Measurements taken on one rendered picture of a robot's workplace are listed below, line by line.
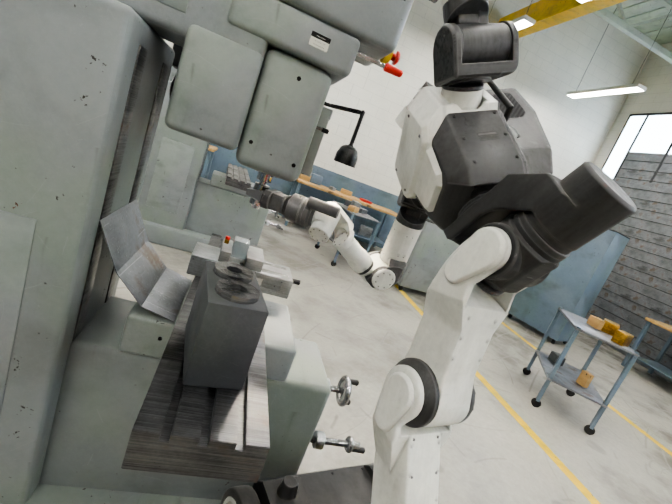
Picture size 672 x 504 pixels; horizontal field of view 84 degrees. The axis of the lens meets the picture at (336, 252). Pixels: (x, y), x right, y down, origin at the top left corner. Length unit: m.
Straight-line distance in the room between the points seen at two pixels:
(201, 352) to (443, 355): 0.48
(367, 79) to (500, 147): 7.25
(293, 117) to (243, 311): 0.58
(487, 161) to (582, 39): 9.71
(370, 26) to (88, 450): 1.47
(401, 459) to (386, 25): 1.06
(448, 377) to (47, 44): 1.07
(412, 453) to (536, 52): 9.30
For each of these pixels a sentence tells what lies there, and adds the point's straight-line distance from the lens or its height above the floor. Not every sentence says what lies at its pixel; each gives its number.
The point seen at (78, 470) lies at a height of 0.27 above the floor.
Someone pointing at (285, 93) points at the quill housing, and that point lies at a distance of 1.11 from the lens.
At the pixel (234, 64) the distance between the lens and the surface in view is 1.09.
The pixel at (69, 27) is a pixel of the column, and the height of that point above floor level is 1.47.
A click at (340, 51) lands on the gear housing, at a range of 1.12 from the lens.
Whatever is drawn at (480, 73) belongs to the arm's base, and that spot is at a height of 1.68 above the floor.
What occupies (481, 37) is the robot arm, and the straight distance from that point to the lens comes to 0.91.
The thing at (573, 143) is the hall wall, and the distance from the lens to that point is 10.53.
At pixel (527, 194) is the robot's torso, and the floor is 1.48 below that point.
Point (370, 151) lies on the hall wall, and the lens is 8.05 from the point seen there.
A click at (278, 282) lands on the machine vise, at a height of 0.96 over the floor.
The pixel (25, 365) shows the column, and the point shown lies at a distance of 1.28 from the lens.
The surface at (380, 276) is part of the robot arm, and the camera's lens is 1.20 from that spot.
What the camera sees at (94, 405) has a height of 0.51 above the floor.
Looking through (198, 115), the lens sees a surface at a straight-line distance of 1.09.
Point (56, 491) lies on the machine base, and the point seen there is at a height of 0.20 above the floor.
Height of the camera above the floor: 1.41
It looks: 13 degrees down
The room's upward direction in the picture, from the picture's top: 21 degrees clockwise
